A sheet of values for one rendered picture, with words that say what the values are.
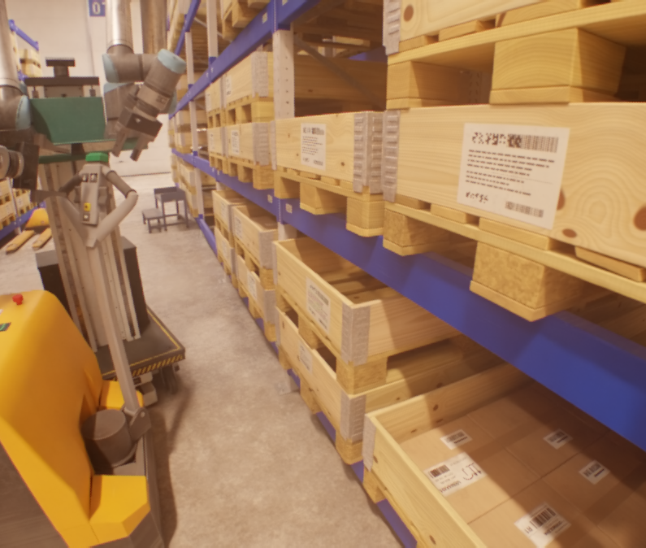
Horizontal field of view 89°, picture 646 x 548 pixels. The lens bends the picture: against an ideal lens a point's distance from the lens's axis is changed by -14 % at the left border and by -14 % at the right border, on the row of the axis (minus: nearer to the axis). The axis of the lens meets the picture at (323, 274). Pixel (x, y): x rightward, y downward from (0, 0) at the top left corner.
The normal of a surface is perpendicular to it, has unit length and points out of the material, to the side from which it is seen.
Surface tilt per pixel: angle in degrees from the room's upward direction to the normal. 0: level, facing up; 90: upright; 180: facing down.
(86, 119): 90
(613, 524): 0
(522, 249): 90
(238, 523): 0
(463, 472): 0
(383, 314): 90
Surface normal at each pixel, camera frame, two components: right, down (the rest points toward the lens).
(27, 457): 0.42, 0.32
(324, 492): 0.00, -0.93
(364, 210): -0.33, 0.34
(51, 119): 0.65, 0.27
